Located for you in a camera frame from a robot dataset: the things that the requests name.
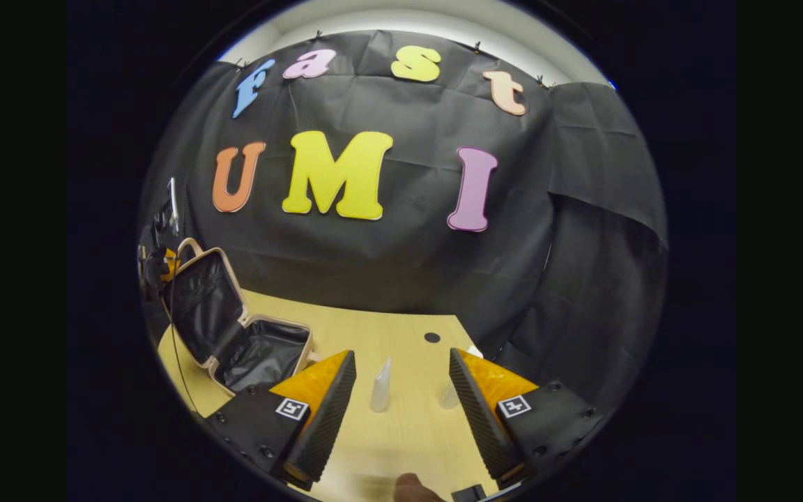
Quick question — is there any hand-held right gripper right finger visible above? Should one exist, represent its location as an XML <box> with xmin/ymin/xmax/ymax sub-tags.
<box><xmin>449</xmin><ymin>349</ymin><xmax>608</xmax><ymax>489</ymax></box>

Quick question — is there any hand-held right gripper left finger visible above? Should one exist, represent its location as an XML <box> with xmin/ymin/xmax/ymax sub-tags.
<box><xmin>203</xmin><ymin>350</ymin><xmax>358</xmax><ymax>492</ymax></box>

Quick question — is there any white pump bottle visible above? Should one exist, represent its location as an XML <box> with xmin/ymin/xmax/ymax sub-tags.
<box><xmin>439</xmin><ymin>344</ymin><xmax>484</xmax><ymax>411</ymax></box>

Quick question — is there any white cosmetic tube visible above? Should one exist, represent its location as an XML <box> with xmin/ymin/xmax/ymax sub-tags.
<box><xmin>369</xmin><ymin>357</ymin><xmax>393</xmax><ymax>413</ymax></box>

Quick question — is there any pink suitcase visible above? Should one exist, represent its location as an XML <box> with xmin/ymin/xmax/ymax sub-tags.
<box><xmin>162</xmin><ymin>237</ymin><xmax>319</xmax><ymax>397</ymax></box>

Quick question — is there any black backdrop cloth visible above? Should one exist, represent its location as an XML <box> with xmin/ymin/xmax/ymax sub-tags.
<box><xmin>138</xmin><ymin>29</ymin><xmax>668</xmax><ymax>419</ymax></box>

